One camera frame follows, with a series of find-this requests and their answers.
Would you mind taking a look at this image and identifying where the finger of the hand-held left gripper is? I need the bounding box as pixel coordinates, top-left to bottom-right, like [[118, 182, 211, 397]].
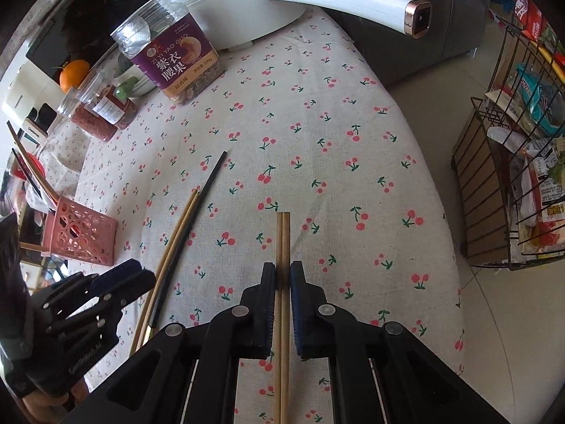
[[99, 269, 158, 313], [94, 259, 144, 284]]

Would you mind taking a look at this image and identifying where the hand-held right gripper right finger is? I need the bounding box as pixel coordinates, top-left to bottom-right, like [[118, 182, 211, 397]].
[[290, 261, 509, 424]]

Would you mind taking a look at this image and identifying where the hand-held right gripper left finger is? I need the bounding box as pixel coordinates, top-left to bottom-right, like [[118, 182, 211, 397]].
[[59, 262, 278, 424]]

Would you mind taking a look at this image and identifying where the bamboo chopstick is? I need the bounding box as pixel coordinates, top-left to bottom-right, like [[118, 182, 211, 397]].
[[130, 190, 197, 357], [274, 212, 284, 424], [136, 192, 201, 352], [6, 119, 61, 206]]

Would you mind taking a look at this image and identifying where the pink plastic utensil basket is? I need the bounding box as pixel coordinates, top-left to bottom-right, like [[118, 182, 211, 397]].
[[41, 194, 119, 268]]

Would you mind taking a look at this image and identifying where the black chopstick gold band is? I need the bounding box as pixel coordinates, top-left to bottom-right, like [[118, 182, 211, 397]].
[[11, 149, 43, 198], [148, 151, 228, 334]]

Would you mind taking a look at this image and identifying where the red plastic chopstick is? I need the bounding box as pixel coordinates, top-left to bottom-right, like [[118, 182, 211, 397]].
[[12, 154, 46, 188]]

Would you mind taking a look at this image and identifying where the person's left hand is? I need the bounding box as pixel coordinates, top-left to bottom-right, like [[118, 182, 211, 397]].
[[20, 382, 91, 412]]

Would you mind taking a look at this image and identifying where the cherry print tablecloth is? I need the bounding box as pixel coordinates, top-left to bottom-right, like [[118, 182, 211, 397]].
[[73, 4, 467, 424]]

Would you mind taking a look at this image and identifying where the goji berry jar silver lid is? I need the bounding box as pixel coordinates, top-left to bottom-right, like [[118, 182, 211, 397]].
[[56, 86, 118, 143]]

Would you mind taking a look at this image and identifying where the orange tangerine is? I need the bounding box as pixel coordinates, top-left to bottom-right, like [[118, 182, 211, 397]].
[[59, 59, 91, 94]]

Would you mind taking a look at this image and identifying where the clear jar purple label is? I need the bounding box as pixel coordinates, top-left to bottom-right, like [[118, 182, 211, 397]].
[[110, 2, 224, 107]]

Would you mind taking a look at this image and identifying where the black microwave oven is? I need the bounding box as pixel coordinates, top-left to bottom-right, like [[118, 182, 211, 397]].
[[24, 0, 151, 83]]

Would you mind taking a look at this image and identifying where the blue white snack packet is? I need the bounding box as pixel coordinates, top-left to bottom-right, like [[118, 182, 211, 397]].
[[516, 63, 565, 139]]

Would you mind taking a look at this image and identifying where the grey refrigerator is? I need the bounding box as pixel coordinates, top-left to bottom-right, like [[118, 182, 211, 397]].
[[304, 0, 518, 90]]

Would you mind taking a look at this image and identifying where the red plastic bag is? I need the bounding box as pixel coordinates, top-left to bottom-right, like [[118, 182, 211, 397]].
[[513, 0, 548, 39]]

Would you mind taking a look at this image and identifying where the white bowl green handle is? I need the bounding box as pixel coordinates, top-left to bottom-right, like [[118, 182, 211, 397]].
[[112, 59, 156, 99]]

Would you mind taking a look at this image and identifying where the black wire rack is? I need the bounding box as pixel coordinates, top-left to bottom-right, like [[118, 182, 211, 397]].
[[451, 21, 565, 271]]

